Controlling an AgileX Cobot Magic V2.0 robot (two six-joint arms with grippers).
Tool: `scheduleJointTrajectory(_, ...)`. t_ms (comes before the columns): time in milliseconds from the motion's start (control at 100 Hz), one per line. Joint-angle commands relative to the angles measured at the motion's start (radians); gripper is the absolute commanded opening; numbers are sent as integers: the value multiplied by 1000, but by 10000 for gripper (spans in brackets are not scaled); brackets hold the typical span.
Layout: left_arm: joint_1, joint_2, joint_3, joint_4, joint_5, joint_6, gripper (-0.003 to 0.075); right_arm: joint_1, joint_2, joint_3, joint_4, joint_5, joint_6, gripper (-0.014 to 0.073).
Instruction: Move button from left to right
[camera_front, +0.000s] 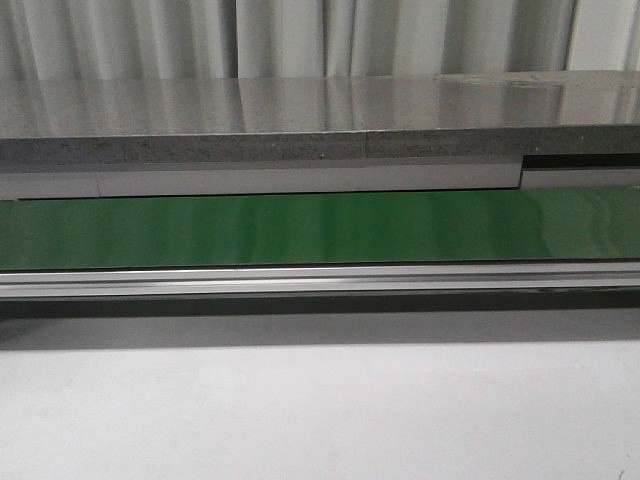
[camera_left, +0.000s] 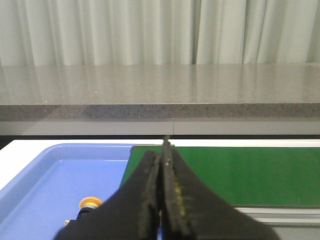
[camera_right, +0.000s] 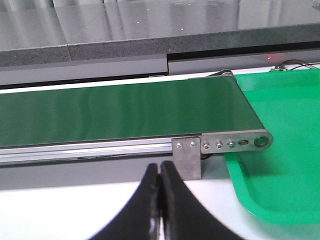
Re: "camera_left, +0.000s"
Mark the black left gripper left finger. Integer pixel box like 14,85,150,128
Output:
55,150,160,240

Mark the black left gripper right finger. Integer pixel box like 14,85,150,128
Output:
159,136,280,240

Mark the orange push button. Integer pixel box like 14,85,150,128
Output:
64,196,103,226

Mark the green conveyor belt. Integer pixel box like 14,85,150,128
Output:
120,144,320,228

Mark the blue plastic tray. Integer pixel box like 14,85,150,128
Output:
0,143,132,240

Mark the grey stone counter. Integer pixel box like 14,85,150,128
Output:
0,63,320,136

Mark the white curtain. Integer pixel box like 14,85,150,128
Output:
0,0,320,66

